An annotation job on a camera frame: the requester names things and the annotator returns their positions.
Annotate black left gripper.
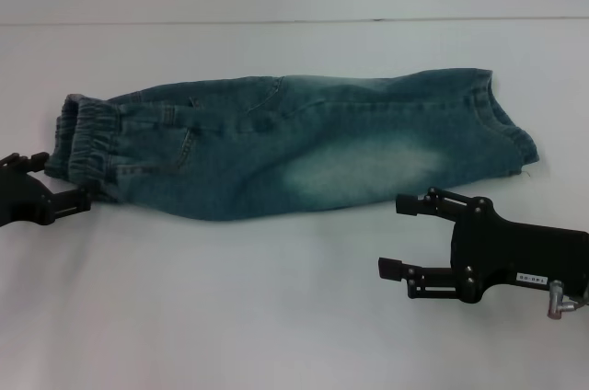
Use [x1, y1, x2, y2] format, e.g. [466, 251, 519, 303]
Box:
[0, 151, 93, 228]

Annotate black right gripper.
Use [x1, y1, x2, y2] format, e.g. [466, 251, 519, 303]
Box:
[378, 187, 589, 306]

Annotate blue denim shorts with cartoon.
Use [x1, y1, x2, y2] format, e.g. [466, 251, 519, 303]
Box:
[45, 67, 540, 223]

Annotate right gripper cable with connector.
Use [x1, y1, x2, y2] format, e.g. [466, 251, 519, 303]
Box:
[545, 279, 589, 320]

